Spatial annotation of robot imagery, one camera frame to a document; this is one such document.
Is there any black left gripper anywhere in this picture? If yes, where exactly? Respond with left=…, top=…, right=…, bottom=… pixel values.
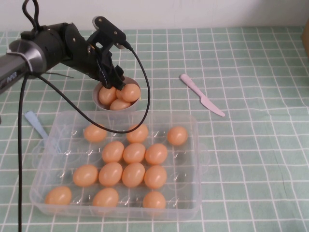
left=63, top=22, right=125, bottom=89

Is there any clear plastic egg box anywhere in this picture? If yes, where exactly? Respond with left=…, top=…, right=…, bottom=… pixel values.
left=29, top=110, right=210, bottom=220

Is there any grey round bowl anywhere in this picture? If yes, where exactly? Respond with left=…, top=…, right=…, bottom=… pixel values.
left=92, top=76, right=141, bottom=112

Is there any pink plastic knife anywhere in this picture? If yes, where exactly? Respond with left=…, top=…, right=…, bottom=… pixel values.
left=180, top=74, right=225, bottom=118

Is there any blue plastic fork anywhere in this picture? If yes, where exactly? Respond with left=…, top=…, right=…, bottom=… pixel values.
left=24, top=111, right=62, bottom=154

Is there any green checked tablecloth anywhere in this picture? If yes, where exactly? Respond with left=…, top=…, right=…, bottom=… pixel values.
left=0, top=27, right=309, bottom=232

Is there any black camera cable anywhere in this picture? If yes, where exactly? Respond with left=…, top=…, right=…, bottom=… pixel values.
left=18, top=41, right=152, bottom=232

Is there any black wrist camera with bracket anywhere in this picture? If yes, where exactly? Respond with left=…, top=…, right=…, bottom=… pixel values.
left=87, top=16, right=133, bottom=51

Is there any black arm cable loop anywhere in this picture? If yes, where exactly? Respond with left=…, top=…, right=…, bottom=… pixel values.
left=22, top=0, right=41, bottom=32

